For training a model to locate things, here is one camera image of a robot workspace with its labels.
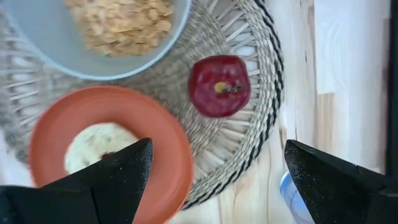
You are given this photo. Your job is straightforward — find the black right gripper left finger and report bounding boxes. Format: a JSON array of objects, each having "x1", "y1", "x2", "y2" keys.
[{"x1": 0, "y1": 138, "x2": 154, "y2": 224}]

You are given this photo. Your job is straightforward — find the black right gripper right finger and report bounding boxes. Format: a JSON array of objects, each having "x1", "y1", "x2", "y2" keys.
[{"x1": 284, "y1": 139, "x2": 398, "y2": 224}]

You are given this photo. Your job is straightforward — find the red apple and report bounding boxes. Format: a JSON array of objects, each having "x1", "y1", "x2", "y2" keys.
[{"x1": 188, "y1": 55, "x2": 252, "y2": 118}]

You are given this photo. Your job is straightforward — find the empty blue-tinted glass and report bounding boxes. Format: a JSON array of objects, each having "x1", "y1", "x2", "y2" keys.
[{"x1": 279, "y1": 170, "x2": 317, "y2": 224}]

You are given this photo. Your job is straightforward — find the orange-red plate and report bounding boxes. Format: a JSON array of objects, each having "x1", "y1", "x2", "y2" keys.
[{"x1": 27, "y1": 85, "x2": 194, "y2": 224}]

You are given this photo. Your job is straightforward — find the round woven placemat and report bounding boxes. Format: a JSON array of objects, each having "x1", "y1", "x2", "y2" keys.
[{"x1": 0, "y1": 0, "x2": 285, "y2": 210}]

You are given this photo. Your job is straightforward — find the beige ceramic bowl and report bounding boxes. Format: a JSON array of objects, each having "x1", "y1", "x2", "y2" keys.
[{"x1": 0, "y1": 0, "x2": 193, "y2": 81}]

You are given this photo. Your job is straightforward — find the cereal flakes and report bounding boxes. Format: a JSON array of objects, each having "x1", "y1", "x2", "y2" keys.
[{"x1": 63, "y1": 0, "x2": 174, "y2": 57}]

